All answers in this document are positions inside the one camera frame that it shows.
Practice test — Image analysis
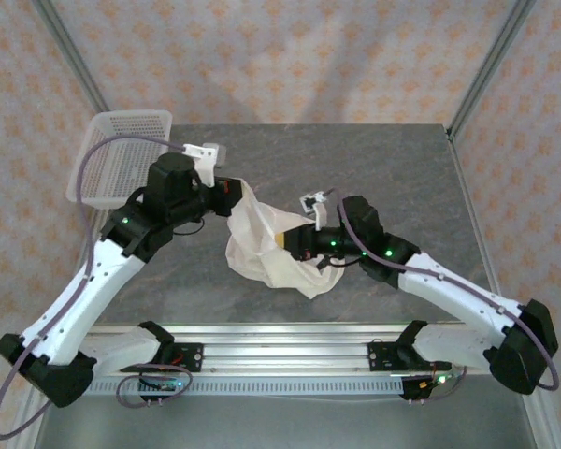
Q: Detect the white t-shirt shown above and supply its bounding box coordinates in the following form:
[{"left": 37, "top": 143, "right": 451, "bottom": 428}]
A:
[{"left": 224, "top": 177, "right": 345, "bottom": 300}]

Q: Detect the white perforated plastic basket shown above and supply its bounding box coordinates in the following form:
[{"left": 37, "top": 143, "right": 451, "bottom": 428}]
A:
[{"left": 65, "top": 109, "right": 174, "bottom": 210}]

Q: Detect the small circuit board green light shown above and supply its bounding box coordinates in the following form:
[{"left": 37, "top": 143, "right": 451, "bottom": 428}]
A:
[
  {"left": 139, "top": 376, "right": 186, "bottom": 393},
  {"left": 418, "top": 371, "right": 462, "bottom": 390}
]

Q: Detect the grey metal lower panel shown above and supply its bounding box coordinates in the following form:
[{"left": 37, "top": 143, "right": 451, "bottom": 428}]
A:
[{"left": 32, "top": 395, "right": 539, "bottom": 449}]

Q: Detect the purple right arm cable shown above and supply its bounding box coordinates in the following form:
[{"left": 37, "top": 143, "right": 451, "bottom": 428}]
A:
[{"left": 324, "top": 187, "right": 560, "bottom": 404}]

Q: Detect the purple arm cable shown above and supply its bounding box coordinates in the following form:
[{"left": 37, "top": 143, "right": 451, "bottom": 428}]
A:
[
  {"left": 324, "top": 187, "right": 560, "bottom": 404},
  {"left": 0, "top": 134, "right": 193, "bottom": 441}
]

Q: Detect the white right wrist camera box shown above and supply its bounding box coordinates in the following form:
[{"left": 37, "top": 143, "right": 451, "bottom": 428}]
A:
[{"left": 299, "top": 189, "right": 331, "bottom": 233}]

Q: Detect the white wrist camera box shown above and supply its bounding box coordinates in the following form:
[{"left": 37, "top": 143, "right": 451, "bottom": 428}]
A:
[
  {"left": 299, "top": 189, "right": 331, "bottom": 233},
  {"left": 182, "top": 142, "right": 228, "bottom": 186}
]

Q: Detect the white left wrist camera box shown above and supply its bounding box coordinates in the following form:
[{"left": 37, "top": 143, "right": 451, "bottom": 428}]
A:
[{"left": 182, "top": 142, "right": 228, "bottom": 186}]

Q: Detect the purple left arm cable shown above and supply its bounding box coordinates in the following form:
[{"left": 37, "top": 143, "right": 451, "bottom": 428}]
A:
[{"left": 0, "top": 134, "right": 193, "bottom": 441}]

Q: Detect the aluminium mounting rail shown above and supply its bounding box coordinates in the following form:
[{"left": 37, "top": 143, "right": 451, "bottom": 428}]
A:
[{"left": 30, "top": 322, "right": 543, "bottom": 375}]

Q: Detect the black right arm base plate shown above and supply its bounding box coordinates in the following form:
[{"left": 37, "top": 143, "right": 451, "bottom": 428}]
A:
[{"left": 367, "top": 340, "right": 450, "bottom": 374}]

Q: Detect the slotted grey cable tray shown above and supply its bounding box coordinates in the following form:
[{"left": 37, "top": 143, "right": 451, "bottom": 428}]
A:
[{"left": 50, "top": 377, "right": 406, "bottom": 398}]

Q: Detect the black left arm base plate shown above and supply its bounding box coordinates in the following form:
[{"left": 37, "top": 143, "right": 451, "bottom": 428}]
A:
[{"left": 119, "top": 342, "right": 205, "bottom": 374}]

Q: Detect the aluminium frame post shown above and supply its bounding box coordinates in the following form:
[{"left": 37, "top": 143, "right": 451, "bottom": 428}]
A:
[
  {"left": 30, "top": 0, "right": 109, "bottom": 113},
  {"left": 446, "top": 0, "right": 539, "bottom": 141}
]

